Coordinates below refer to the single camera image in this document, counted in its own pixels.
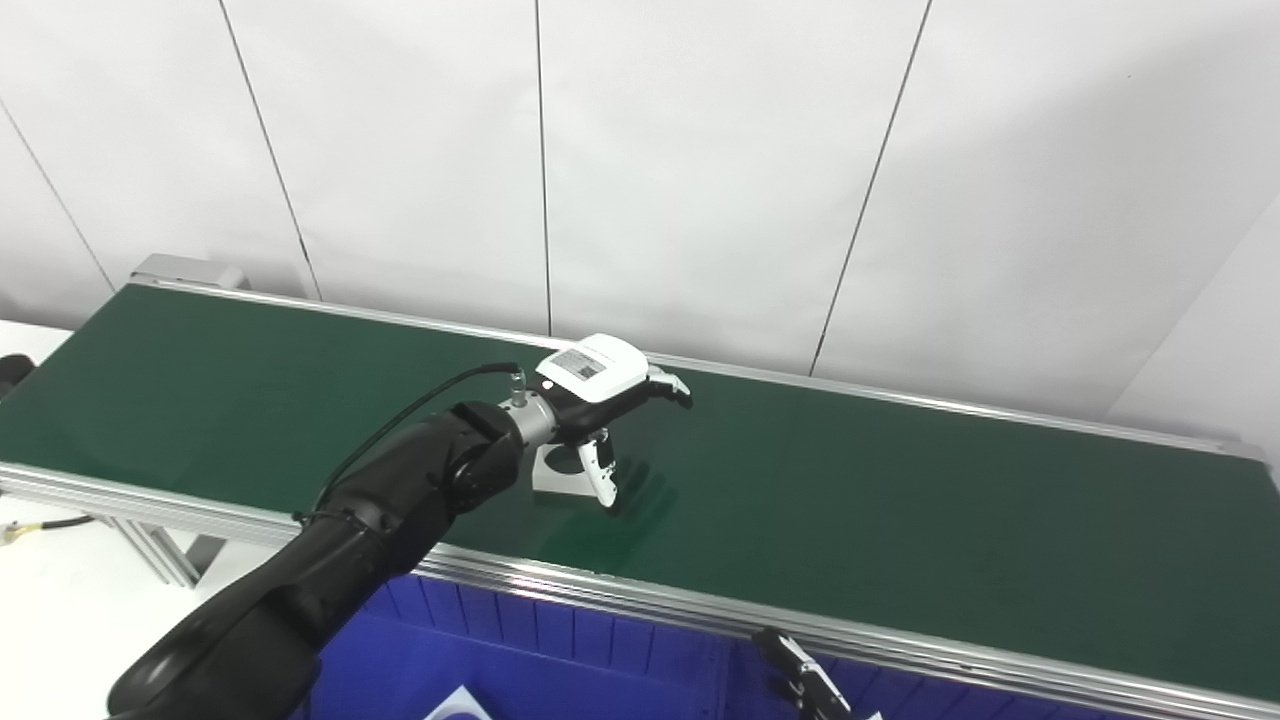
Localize white square part with hole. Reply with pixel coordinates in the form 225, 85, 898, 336
530, 440, 616, 501
425, 685, 491, 720

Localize black cable with yellow connector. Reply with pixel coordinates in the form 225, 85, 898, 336
0, 515, 96, 546

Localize blue plastic bin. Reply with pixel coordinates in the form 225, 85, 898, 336
725, 640, 1181, 720
290, 575, 746, 720

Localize aluminium conveyor leg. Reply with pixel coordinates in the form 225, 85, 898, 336
100, 515, 226, 589

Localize green conveyor belt aluminium frame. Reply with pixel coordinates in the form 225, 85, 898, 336
0, 278, 1280, 720

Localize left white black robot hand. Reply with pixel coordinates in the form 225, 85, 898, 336
535, 333, 693, 509

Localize grey conveyor end housing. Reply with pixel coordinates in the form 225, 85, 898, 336
130, 253, 246, 293

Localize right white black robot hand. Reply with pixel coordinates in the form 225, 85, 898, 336
752, 627, 881, 720

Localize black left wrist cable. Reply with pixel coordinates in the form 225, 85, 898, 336
295, 362, 528, 523

